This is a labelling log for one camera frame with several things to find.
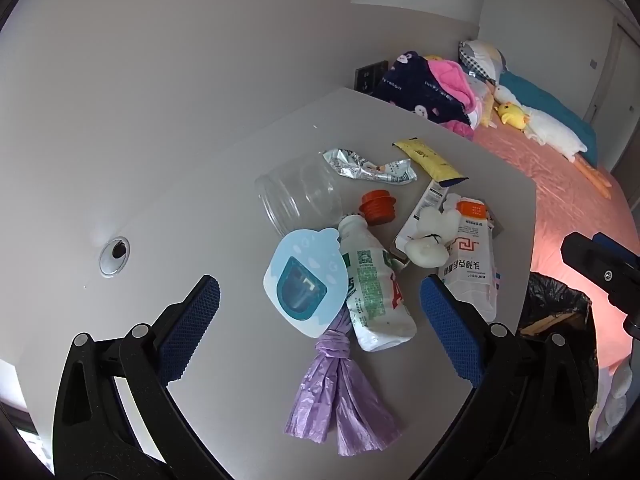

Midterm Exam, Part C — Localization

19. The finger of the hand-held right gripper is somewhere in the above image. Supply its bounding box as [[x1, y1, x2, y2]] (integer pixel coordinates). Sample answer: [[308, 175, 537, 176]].
[[560, 231, 640, 313]]

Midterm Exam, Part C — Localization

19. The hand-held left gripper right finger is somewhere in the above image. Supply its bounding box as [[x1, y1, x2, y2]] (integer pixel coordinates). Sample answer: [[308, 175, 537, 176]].
[[420, 275, 593, 480]]

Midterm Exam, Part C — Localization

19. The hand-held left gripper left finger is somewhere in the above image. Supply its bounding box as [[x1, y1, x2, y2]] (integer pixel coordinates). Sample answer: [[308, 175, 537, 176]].
[[52, 275, 236, 480]]

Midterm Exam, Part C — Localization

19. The black trash bag bin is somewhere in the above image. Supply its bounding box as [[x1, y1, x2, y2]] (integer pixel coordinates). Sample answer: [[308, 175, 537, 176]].
[[517, 271, 601, 441]]

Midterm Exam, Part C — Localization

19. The white box with orange top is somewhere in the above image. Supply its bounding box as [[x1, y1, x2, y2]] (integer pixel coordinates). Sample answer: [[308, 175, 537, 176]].
[[437, 195, 503, 323]]

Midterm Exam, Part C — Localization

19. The white sponge brush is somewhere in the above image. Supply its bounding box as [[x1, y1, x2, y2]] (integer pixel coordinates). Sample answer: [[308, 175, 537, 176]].
[[404, 195, 463, 268]]

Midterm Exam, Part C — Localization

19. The white bottle with green label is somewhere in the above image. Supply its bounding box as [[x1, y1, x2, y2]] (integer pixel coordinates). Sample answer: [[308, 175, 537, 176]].
[[337, 214, 417, 352]]

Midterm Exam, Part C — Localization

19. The light blue blister card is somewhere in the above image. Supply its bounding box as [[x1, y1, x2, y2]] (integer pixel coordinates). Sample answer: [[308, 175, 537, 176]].
[[263, 227, 348, 338]]

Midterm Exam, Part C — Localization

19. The knotted purple plastic bag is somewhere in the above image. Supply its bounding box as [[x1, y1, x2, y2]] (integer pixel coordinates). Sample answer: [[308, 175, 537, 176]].
[[285, 307, 401, 457]]

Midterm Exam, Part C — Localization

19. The clear plastic jar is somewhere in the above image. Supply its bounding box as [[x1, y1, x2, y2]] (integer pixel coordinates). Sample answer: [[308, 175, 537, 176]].
[[254, 154, 346, 238]]

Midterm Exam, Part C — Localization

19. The brown cardboard piece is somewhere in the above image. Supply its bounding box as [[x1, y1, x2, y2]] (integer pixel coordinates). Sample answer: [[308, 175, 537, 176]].
[[520, 312, 576, 337]]

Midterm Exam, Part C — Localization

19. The pink bed sheet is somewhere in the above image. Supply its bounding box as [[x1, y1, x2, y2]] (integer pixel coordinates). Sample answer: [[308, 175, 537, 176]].
[[472, 110, 640, 376]]

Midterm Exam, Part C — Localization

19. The long white carton box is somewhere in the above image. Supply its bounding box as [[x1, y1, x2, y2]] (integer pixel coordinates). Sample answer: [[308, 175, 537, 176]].
[[390, 178, 456, 263]]

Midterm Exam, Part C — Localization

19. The orange plastic cap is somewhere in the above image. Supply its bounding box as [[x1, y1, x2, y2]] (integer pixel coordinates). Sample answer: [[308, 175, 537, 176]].
[[360, 190, 399, 226]]

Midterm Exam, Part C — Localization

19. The white goose plush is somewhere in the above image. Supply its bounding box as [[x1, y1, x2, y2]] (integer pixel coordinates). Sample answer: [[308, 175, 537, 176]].
[[492, 84, 613, 201]]

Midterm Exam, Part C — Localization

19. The yellow snack packet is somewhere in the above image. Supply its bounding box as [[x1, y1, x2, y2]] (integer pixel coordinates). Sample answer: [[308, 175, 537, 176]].
[[392, 136, 468, 184]]

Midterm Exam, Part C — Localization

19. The grey door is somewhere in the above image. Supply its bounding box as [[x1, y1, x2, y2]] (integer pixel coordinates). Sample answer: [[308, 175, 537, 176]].
[[585, 17, 640, 161]]

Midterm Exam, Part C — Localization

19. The yellow duck plush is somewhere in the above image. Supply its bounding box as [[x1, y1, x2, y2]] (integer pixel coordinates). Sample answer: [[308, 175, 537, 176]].
[[495, 102, 531, 131]]

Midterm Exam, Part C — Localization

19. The crumpled silver foil wrapper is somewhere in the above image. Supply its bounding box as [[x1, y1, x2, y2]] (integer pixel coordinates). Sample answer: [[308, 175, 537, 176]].
[[321, 148, 418, 187]]

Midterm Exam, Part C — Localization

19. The small yellow patterned pillow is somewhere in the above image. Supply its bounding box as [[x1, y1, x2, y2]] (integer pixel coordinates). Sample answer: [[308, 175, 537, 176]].
[[479, 94, 497, 129]]

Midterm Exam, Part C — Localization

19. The white cartoon print blanket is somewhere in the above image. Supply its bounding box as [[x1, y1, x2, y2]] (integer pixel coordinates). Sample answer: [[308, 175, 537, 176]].
[[465, 74, 495, 126]]

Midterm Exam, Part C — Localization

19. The navy printed blanket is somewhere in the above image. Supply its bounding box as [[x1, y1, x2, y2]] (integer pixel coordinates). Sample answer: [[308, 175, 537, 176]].
[[374, 51, 473, 128]]

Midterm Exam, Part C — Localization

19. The pink fleece blanket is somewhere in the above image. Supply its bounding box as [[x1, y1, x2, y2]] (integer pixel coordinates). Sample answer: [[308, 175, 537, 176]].
[[425, 57, 481, 141]]

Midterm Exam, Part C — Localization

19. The checked patchwork pillow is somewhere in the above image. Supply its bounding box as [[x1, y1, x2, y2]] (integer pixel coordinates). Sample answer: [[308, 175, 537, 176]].
[[457, 40, 508, 83]]

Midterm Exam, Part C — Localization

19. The round table cable grommet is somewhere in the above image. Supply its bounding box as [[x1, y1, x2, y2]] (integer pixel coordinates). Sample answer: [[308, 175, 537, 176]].
[[98, 236, 132, 277]]

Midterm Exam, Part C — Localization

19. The dark wall socket panel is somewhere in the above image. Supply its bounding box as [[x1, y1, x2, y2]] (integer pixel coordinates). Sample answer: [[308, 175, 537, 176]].
[[354, 60, 390, 93]]

